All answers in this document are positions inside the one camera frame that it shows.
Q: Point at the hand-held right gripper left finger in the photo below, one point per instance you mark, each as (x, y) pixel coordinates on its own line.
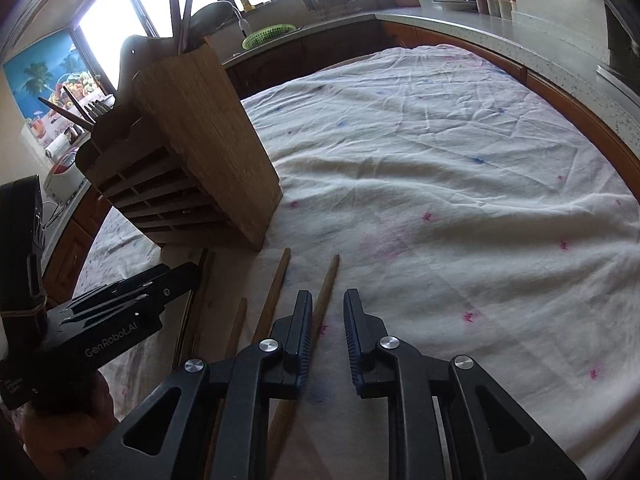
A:
(301, 340)

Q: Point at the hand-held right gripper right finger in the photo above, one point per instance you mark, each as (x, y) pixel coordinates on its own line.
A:
(353, 340)

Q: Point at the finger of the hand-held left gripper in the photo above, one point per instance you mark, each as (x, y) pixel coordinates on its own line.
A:
(120, 287)
(170, 287)

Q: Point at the carved wooden chopstick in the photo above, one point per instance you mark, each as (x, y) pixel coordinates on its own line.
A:
(275, 290)
(326, 287)
(239, 325)

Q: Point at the wooden utensil holder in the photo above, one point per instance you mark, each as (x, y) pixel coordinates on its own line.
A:
(200, 135)

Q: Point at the steel spoon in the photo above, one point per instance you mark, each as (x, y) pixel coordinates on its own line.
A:
(209, 19)

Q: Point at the person's left hand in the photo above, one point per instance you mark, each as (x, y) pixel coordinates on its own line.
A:
(60, 430)

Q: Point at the white pink rice cooker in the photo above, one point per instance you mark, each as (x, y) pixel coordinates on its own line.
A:
(62, 177)

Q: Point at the paper towel roll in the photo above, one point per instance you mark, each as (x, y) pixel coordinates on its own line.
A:
(57, 147)

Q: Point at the white spotted tablecloth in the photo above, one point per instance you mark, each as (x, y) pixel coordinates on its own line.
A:
(450, 210)

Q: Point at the large kitchen window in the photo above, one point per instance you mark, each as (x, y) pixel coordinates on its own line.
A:
(110, 25)

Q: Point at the green plastic basket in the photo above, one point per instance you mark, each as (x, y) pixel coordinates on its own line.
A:
(270, 35)

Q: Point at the curved sink faucet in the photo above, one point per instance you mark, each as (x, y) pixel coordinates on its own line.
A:
(236, 12)

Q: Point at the grey counter with wooden cabinets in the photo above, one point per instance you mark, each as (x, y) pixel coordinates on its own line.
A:
(550, 45)

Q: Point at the spice jar set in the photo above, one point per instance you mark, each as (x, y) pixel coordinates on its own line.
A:
(494, 5)

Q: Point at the gas stove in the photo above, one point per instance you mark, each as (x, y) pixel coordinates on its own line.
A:
(617, 72)

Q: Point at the tropical beach wall poster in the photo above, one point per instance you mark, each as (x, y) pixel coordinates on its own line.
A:
(45, 90)

